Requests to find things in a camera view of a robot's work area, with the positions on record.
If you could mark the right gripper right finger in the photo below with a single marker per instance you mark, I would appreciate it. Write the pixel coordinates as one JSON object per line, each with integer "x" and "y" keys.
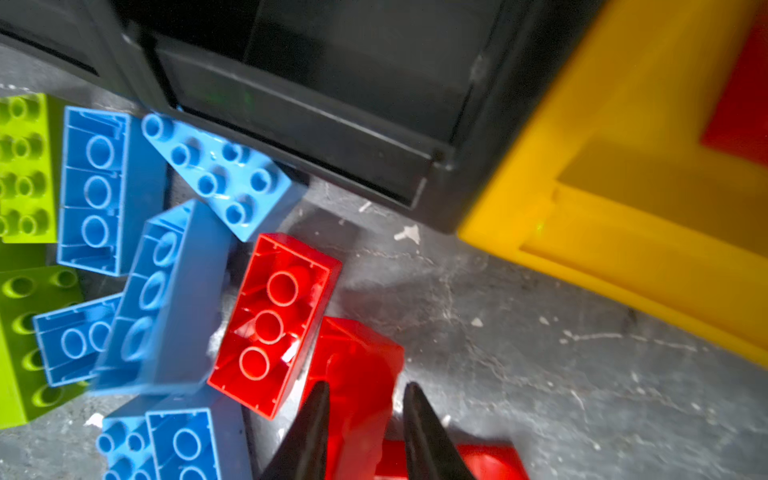
{"x": 429, "y": 452}

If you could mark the red lego brick pile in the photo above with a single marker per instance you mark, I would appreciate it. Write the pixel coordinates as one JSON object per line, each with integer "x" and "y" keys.
{"x": 279, "y": 329}

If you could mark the yellow bin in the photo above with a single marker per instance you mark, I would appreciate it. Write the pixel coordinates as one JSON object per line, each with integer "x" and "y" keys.
{"x": 609, "y": 187}

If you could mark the blue lego brick top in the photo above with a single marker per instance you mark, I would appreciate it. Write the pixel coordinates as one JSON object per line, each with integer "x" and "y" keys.
{"x": 247, "y": 190}

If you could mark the left black bin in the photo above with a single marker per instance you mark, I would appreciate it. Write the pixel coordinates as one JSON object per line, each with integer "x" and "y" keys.
{"x": 80, "y": 37}

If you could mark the green lego brick side-lying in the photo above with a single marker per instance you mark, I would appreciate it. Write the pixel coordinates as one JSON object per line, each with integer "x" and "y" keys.
{"x": 25, "y": 293}

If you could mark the middle black bin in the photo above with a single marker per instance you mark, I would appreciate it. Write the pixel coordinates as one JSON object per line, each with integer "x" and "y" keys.
{"x": 409, "y": 103}

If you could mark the green lego brick upper right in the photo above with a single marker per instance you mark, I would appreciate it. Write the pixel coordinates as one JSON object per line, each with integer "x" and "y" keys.
{"x": 31, "y": 155}

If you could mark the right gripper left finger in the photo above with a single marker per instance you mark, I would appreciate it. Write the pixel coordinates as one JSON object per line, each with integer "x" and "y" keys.
{"x": 302, "y": 454}

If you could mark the black bin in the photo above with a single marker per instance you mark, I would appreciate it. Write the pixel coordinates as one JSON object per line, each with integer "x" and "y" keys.
{"x": 409, "y": 103}
{"x": 80, "y": 37}

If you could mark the blue lego brick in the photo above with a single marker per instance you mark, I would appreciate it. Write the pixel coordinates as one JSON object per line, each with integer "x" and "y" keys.
{"x": 113, "y": 180}
{"x": 72, "y": 338}
{"x": 159, "y": 340}
{"x": 247, "y": 190}
{"x": 195, "y": 436}

